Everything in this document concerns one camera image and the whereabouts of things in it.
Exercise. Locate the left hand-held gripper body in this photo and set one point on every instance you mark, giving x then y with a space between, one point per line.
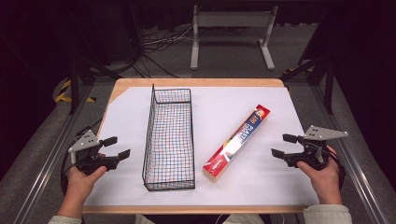
84 144

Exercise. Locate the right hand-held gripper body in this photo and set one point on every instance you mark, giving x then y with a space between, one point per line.
314 152

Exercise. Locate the long red plastic wrap box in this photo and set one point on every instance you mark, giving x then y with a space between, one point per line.
236 143

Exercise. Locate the person's right hand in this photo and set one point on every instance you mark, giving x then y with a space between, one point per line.
325 185

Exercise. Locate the person's left hand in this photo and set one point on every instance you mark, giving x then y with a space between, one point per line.
77 189

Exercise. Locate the yellow black hazard tape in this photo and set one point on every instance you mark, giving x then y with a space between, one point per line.
63 90

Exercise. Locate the black tripod stand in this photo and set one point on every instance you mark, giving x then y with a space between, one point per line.
328 81
74 81

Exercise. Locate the white table sheet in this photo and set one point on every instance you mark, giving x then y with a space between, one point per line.
218 102

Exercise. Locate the white metal stand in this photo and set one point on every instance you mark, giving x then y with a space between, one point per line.
232 19

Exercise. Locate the aluminium frame rail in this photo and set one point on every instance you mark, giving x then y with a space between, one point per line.
53 149
351 161

